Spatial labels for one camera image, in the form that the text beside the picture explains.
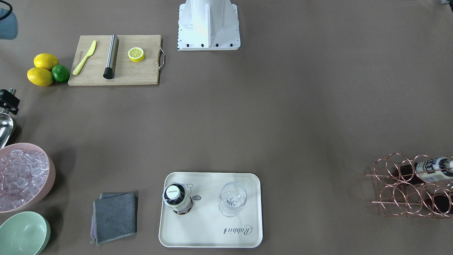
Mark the tea bottle rear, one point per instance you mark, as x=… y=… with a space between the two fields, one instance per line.
x=435 y=170

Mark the tea bottle front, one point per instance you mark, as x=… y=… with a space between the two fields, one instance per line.
x=176 y=197

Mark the yellow lemon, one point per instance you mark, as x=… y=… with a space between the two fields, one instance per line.
x=40 y=76
x=46 y=61

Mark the tea bottle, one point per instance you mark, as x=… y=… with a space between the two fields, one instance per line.
x=435 y=170
x=176 y=197

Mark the bamboo cutting board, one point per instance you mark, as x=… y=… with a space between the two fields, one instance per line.
x=126 y=72

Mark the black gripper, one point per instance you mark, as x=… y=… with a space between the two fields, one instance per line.
x=9 y=100

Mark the steel muddler black tip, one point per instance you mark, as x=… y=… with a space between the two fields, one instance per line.
x=109 y=70

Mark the green lime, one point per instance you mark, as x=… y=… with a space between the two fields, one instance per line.
x=60 y=73

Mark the cream rabbit tray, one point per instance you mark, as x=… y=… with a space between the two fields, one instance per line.
x=205 y=226

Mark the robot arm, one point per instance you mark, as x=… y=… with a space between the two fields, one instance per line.
x=8 y=31

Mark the half lemon slice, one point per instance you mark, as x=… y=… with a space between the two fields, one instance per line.
x=136 y=54

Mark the copper wire bottle basket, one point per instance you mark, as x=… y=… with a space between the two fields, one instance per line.
x=399 y=198

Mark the clear wine glass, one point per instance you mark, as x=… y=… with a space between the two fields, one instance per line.
x=232 y=199

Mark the steel ice scoop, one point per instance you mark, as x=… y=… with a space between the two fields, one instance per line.
x=7 y=124

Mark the pink bowl of ice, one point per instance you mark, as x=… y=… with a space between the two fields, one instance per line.
x=27 y=176

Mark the grey folded cloth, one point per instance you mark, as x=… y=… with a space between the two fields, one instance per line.
x=114 y=217

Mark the yellow plastic knife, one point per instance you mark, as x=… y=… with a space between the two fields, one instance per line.
x=88 y=54

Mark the upper yellow lemon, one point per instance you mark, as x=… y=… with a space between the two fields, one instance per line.
x=46 y=61

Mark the lower yellow lemon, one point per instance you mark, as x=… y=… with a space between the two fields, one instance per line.
x=40 y=76

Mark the mint green bowl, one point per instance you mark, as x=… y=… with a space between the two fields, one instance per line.
x=26 y=233

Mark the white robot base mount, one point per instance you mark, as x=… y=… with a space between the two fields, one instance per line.
x=208 y=25

